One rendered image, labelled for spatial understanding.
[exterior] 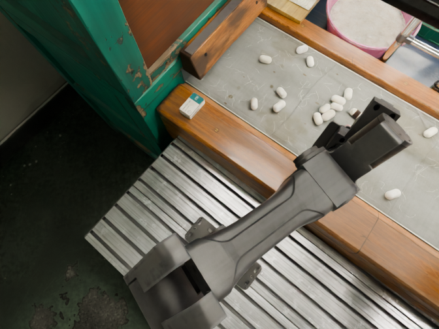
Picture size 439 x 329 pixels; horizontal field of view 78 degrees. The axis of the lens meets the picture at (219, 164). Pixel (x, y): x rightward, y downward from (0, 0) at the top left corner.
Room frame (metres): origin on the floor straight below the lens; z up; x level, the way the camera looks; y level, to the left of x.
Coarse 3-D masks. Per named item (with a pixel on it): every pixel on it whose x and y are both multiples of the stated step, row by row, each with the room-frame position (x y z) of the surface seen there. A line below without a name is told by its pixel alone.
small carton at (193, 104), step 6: (192, 96) 0.37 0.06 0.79; (198, 96) 0.37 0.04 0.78; (186, 102) 0.35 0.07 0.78; (192, 102) 0.35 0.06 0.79; (198, 102) 0.35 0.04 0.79; (204, 102) 0.36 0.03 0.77; (180, 108) 0.34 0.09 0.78; (186, 108) 0.33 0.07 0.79; (192, 108) 0.33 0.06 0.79; (198, 108) 0.34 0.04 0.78; (186, 114) 0.32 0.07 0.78; (192, 114) 0.32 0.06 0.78
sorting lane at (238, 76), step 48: (240, 48) 0.54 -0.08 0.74; (288, 48) 0.53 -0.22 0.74; (240, 96) 0.39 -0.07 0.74; (288, 96) 0.38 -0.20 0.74; (384, 96) 0.36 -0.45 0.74; (288, 144) 0.24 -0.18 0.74; (432, 144) 0.22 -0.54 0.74; (384, 192) 0.10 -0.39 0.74; (432, 192) 0.10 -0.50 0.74; (432, 240) -0.01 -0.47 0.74
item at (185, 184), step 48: (144, 192) 0.15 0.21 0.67; (192, 192) 0.15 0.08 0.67; (240, 192) 0.14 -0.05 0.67; (96, 240) 0.04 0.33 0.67; (144, 240) 0.03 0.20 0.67; (288, 240) 0.01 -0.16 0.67; (240, 288) -0.10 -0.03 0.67; (288, 288) -0.10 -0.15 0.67; (336, 288) -0.11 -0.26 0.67; (384, 288) -0.12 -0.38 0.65
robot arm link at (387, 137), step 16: (368, 128) 0.15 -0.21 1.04; (384, 128) 0.13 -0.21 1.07; (400, 128) 0.15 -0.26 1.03; (352, 144) 0.12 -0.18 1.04; (368, 144) 0.12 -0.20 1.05; (384, 144) 0.11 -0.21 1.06; (400, 144) 0.11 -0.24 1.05; (304, 160) 0.11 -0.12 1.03; (336, 160) 0.11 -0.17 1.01; (352, 160) 0.10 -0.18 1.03; (368, 160) 0.10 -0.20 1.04; (384, 160) 0.10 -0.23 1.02; (352, 176) 0.08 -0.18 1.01; (336, 208) 0.04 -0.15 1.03
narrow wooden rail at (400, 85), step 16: (272, 16) 0.62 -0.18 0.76; (288, 32) 0.58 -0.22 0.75; (304, 32) 0.56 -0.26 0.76; (320, 32) 0.56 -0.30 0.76; (320, 48) 0.51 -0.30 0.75; (336, 48) 0.50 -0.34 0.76; (352, 48) 0.50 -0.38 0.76; (352, 64) 0.45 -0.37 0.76; (368, 64) 0.44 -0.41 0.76; (384, 64) 0.44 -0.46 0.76; (384, 80) 0.39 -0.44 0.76; (400, 80) 0.39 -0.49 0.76; (416, 80) 0.39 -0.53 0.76; (400, 96) 0.35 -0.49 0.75; (416, 96) 0.34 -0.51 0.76; (432, 96) 0.34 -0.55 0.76; (432, 112) 0.30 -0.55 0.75
